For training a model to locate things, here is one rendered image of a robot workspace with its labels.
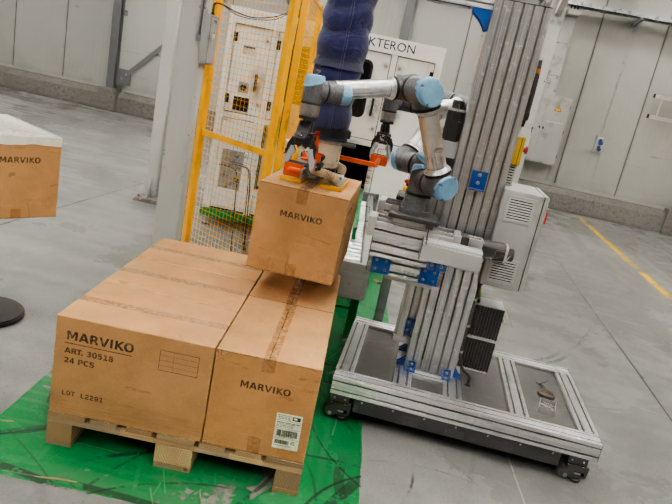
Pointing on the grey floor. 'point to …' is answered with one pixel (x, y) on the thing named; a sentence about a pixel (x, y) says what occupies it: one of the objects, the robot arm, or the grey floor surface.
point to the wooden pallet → (171, 448)
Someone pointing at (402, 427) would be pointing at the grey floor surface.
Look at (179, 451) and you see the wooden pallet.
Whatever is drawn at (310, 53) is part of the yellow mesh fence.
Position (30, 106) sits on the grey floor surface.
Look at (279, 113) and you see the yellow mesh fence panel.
